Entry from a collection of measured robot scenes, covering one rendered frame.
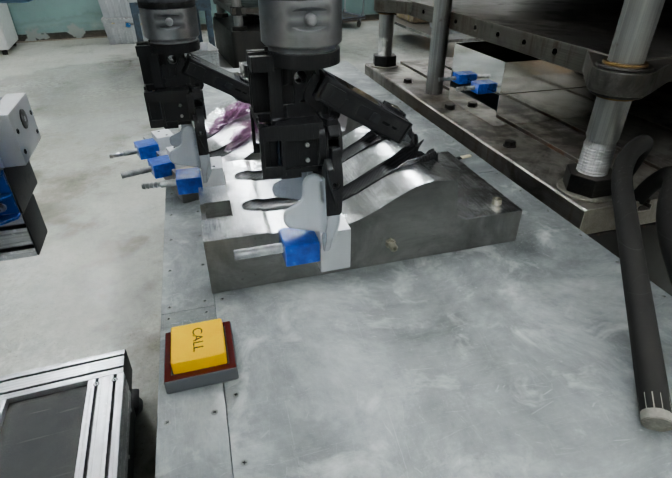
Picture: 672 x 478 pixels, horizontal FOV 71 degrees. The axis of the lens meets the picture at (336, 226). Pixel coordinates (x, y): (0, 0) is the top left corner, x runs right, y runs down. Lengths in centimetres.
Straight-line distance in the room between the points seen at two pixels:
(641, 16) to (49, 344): 193
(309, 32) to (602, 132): 72
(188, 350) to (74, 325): 149
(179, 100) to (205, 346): 36
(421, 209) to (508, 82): 74
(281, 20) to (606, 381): 52
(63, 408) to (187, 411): 92
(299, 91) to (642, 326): 47
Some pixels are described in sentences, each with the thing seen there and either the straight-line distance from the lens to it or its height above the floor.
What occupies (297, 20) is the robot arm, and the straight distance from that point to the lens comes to 43.
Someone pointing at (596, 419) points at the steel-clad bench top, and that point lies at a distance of 61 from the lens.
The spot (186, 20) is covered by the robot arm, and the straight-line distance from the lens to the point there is 72.
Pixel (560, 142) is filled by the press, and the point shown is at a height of 79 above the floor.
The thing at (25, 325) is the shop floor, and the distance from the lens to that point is 214.
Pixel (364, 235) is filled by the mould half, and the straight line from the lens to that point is 70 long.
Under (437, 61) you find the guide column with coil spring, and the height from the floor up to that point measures 89.
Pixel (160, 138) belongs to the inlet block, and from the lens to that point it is 106.
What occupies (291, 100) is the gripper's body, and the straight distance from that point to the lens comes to 47.
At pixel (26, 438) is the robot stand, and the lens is 145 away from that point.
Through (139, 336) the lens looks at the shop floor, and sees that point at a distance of 190.
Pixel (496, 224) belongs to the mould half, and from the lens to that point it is 81.
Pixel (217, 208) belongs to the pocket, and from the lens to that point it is 76.
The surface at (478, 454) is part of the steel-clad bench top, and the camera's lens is 54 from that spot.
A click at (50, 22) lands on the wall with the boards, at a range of 807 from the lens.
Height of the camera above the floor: 124
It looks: 31 degrees down
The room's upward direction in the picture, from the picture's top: straight up
